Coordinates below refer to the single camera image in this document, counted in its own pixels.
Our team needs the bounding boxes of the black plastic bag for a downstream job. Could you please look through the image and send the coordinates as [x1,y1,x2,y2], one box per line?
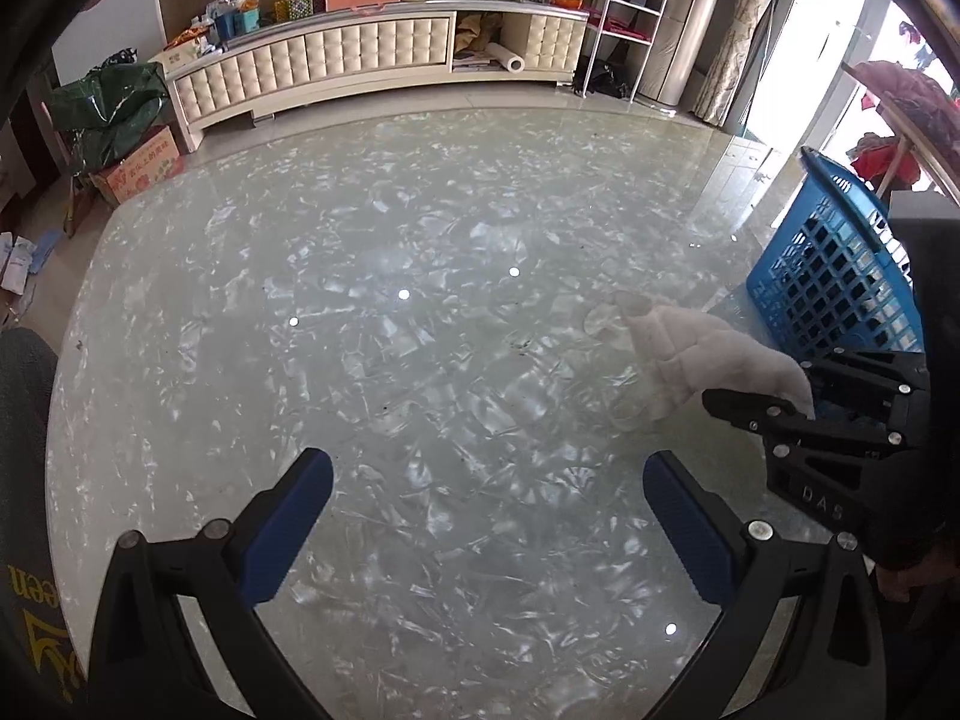
[583,64,631,98]

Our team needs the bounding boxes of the white metal shelf rack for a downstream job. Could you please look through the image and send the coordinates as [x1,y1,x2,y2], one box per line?
[574,0,678,98]

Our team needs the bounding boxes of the pink printed cardboard box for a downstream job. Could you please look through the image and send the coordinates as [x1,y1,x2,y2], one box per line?
[90,124,185,205]

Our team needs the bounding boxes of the dark cloth with yellow print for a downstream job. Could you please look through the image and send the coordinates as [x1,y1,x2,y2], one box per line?
[0,330,85,720]

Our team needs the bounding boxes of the red garment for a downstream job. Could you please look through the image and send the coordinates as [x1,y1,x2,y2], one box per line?
[851,133,922,182]

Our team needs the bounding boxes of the dark green plastic bag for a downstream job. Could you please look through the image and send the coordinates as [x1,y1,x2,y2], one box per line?
[51,60,170,158]

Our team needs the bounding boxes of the scattered white packets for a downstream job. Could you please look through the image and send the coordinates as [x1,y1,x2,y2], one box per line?
[0,232,55,302]

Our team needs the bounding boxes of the wooden clothes drying rack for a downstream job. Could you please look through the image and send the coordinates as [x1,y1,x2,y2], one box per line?
[840,60,960,196]

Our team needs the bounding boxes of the brown crumpled cloth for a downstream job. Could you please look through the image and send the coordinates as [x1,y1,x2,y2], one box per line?
[454,11,503,57]

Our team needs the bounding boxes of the champagne standing air conditioner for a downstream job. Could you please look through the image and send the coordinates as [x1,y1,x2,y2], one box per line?
[636,0,751,104]

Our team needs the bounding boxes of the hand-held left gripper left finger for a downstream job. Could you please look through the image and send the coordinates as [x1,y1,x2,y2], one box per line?
[86,448,335,720]

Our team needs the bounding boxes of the white fluffy towel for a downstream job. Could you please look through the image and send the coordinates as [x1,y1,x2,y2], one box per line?
[626,300,817,421]

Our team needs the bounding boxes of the beige patterned curtain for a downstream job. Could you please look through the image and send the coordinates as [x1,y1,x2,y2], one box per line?
[694,0,796,127]

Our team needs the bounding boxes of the cream tufted TV cabinet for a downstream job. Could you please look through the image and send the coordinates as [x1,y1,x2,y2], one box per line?
[163,0,590,151]

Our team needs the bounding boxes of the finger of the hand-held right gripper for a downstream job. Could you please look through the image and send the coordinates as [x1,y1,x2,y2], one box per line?
[703,388,901,533]
[802,351,931,432]

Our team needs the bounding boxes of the blue plastic laundry basket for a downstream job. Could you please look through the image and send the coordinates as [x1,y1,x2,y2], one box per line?
[746,146,925,361]

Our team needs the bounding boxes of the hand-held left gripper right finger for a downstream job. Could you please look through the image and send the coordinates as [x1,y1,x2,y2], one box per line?
[643,450,890,720]

